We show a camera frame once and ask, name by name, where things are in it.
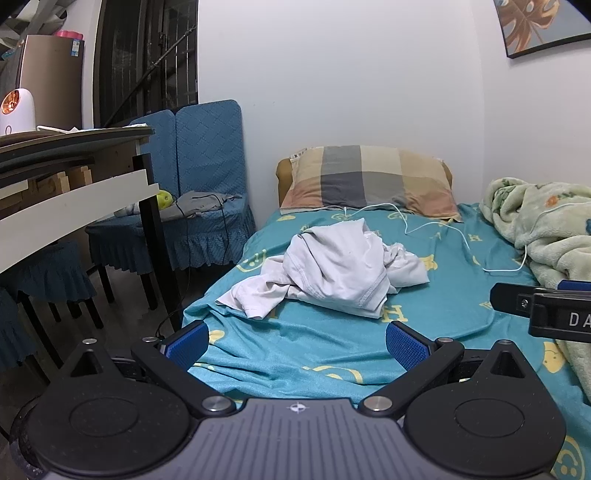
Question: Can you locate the white charging cable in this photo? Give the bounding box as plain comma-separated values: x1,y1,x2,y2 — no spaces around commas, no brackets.
342,194,591,274

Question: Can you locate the framed leaf wall picture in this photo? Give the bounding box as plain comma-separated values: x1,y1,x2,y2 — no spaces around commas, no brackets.
493,0,591,59

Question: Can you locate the green fleece blanket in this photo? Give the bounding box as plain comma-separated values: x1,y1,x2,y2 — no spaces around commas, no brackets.
479,178,591,402

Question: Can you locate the dark blue covered chair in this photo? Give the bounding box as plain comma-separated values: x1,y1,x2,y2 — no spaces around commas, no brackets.
9,240,105,329
0,286,63,384

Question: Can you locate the grey cloth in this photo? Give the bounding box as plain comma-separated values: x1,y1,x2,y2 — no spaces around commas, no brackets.
115,191,243,221

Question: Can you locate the wooden table with black leg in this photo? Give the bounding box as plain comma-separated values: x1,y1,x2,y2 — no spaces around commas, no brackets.
0,124,183,333

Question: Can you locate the white rounded heater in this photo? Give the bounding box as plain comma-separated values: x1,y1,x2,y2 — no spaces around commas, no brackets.
0,89,38,134

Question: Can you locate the white t-shirt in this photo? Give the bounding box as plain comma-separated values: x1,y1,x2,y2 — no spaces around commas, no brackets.
215,218,430,320

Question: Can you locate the dark barred window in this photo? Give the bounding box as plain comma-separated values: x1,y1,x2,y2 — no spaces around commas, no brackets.
95,0,200,127

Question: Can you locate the metallic refrigerator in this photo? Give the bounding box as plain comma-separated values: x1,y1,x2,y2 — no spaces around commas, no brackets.
0,34,86,132

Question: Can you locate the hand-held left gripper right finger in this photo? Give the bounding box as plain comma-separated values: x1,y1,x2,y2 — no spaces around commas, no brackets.
358,320,536,420

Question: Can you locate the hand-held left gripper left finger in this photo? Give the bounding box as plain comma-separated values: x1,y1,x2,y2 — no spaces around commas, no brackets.
58,320,237,418

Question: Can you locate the teal printed bed sheet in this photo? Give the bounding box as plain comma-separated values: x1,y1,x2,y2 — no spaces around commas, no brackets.
182,200,591,480

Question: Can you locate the plaid pillow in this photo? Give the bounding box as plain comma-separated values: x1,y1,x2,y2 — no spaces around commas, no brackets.
279,145,462,223

